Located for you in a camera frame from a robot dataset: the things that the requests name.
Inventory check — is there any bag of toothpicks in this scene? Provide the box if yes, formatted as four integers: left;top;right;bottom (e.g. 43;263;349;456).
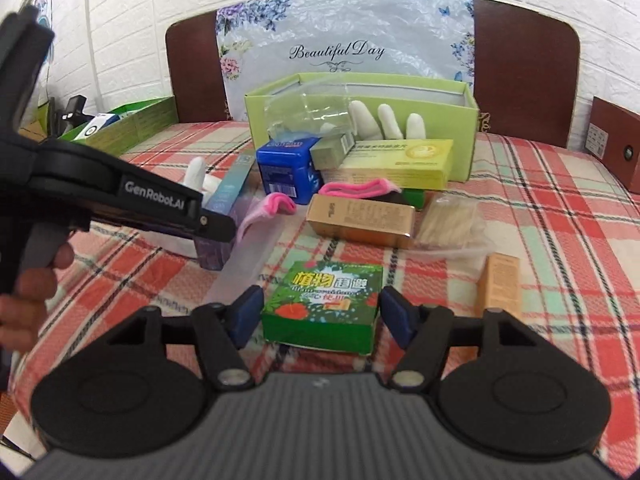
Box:
416;199;483;258

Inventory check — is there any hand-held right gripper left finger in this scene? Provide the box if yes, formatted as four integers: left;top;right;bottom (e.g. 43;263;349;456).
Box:
97;285;264;392

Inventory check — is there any white blue device box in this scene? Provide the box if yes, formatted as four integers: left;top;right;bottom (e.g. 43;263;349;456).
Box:
79;112;122;139

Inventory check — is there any black device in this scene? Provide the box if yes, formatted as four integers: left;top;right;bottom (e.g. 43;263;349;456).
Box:
61;95;89;127

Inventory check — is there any floral plastic bag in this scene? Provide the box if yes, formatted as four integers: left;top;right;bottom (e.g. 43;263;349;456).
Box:
214;0;477;122

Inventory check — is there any brown cardboard box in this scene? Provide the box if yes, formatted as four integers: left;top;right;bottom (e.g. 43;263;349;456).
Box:
584;95;640;192

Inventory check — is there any small olive box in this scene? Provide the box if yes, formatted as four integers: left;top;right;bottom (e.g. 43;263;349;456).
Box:
309;135;357;172

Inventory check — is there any light green storage box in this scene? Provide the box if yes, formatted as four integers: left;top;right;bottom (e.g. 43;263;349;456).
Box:
244;72;482;182

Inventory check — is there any clear plastic sleeve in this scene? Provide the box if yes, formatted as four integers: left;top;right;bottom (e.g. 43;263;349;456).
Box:
204;205;292;307

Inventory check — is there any tan orange box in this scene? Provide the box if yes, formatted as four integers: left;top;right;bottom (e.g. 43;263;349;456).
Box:
476;253;522;322

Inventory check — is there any green printed box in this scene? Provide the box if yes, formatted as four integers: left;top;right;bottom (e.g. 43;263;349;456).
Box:
260;261;386;357

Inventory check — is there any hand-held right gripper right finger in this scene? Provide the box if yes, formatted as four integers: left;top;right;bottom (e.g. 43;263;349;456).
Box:
377;286;548;392

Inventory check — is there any gold box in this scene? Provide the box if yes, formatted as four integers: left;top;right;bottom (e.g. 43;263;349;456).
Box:
305;193;417;251

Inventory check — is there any plaid blanket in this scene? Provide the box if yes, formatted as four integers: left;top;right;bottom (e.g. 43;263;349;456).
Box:
7;120;640;461

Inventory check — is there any blue packet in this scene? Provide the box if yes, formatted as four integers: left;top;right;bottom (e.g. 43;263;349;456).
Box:
194;154;257;272

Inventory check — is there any white glove pink cuff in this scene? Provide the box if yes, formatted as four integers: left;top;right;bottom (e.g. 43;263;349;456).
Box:
319;100;427;202
165;156;297;259

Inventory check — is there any person's left hand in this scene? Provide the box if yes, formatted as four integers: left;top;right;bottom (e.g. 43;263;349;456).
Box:
0;242;77;357

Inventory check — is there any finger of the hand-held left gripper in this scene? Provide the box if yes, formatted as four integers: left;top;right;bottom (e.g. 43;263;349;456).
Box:
120;209;239;243

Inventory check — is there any clear plastic bag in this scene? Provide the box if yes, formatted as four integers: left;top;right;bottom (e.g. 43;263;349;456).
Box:
264;91;352;137

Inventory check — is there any dark green storage box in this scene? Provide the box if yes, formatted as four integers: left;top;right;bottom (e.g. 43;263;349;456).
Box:
56;96;179;155

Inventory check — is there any floral Beautiful Day board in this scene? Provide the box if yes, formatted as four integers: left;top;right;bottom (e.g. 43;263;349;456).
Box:
165;0;582;150

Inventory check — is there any yellow flat box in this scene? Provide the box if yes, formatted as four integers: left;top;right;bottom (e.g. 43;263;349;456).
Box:
339;138;455;192

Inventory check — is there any dark blue box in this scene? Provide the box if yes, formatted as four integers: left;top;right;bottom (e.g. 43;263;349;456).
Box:
256;135;322;205

